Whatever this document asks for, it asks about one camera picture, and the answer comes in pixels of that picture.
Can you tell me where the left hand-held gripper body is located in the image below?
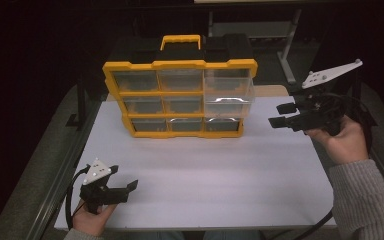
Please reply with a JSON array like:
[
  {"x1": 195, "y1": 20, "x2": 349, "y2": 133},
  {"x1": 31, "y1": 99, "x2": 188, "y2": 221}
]
[{"x1": 79, "y1": 157, "x2": 129, "y2": 215}]

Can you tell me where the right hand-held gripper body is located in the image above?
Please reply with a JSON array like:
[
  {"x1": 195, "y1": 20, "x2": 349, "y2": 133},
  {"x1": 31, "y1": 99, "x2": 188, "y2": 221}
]
[{"x1": 289, "y1": 58, "x2": 364, "y2": 137}]

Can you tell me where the large clear plastic drawer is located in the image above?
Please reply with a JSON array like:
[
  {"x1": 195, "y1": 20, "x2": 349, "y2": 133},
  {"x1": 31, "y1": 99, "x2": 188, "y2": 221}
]
[{"x1": 203, "y1": 68, "x2": 256, "y2": 118}]

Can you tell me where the yellow and black organizer case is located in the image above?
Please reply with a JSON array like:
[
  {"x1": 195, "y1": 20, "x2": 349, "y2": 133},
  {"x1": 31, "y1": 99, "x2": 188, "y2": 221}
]
[{"x1": 102, "y1": 34, "x2": 259, "y2": 139}]

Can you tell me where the person's left hand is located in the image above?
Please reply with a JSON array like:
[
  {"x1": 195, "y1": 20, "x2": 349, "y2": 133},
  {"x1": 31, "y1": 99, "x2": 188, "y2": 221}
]
[{"x1": 72, "y1": 202, "x2": 118, "y2": 238}]

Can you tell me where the person's right hand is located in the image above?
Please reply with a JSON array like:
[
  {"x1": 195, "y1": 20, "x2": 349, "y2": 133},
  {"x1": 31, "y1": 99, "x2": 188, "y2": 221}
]
[{"x1": 304, "y1": 114, "x2": 370, "y2": 166}]

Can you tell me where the beige wooden board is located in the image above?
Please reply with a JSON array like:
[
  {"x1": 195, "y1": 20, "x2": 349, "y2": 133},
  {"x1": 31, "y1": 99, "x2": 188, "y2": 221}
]
[{"x1": 252, "y1": 84, "x2": 290, "y2": 98}]

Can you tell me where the set of small clear drawers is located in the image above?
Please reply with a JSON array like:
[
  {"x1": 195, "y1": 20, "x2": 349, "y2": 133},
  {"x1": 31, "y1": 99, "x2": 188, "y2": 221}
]
[{"x1": 112, "y1": 69, "x2": 241, "y2": 133}]

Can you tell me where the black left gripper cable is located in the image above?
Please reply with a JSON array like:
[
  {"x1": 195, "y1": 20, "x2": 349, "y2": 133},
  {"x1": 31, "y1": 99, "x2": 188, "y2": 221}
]
[{"x1": 64, "y1": 164, "x2": 90, "y2": 231}]

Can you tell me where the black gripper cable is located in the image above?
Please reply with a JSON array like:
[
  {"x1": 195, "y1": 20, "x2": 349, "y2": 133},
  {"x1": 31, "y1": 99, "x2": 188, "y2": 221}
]
[
  {"x1": 291, "y1": 92, "x2": 375, "y2": 240},
  {"x1": 64, "y1": 164, "x2": 90, "y2": 231}
]

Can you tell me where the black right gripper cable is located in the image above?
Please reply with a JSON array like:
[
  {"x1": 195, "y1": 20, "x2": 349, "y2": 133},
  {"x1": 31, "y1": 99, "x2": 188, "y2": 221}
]
[{"x1": 291, "y1": 92, "x2": 375, "y2": 240}]

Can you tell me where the grey metal table frame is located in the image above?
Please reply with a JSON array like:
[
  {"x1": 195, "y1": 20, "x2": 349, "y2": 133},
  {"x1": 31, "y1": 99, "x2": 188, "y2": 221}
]
[{"x1": 207, "y1": 8, "x2": 303, "y2": 85}]

